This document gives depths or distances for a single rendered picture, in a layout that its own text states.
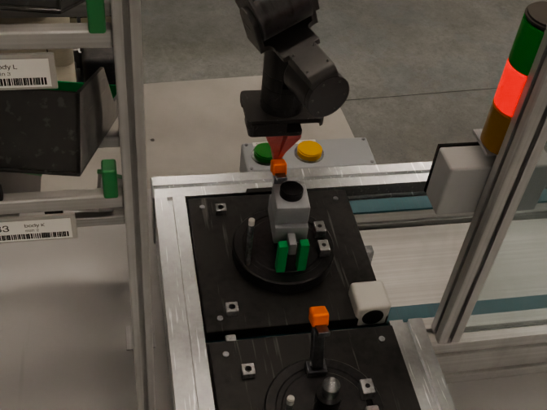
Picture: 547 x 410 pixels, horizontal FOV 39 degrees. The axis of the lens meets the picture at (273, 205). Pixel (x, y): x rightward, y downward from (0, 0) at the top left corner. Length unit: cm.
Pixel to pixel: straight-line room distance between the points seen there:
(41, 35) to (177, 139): 87
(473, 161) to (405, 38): 257
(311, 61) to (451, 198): 22
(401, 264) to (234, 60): 206
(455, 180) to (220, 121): 69
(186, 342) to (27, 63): 52
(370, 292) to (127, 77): 54
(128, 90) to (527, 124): 39
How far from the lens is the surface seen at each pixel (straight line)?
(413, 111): 302
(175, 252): 110
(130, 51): 58
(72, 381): 110
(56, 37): 57
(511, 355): 113
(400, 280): 116
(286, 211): 99
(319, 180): 121
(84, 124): 70
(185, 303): 103
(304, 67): 90
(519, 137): 81
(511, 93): 81
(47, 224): 68
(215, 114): 148
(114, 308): 116
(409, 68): 324
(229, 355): 97
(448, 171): 85
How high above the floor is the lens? 178
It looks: 45 degrees down
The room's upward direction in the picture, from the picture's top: 7 degrees clockwise
